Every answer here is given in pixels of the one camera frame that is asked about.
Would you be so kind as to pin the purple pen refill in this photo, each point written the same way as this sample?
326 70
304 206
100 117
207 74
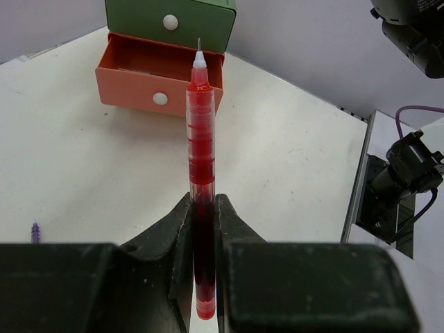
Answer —
35 233

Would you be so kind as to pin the red pen refill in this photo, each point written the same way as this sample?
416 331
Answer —
200 114

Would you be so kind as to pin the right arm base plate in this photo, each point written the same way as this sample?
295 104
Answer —
374 216

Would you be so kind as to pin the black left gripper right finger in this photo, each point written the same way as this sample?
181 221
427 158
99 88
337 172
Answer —
266 286

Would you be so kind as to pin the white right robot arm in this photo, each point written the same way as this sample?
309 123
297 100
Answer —
416 29

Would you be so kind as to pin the green drawer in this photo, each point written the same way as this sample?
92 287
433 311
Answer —
178 22

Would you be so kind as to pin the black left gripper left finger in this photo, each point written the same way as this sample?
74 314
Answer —
143 285

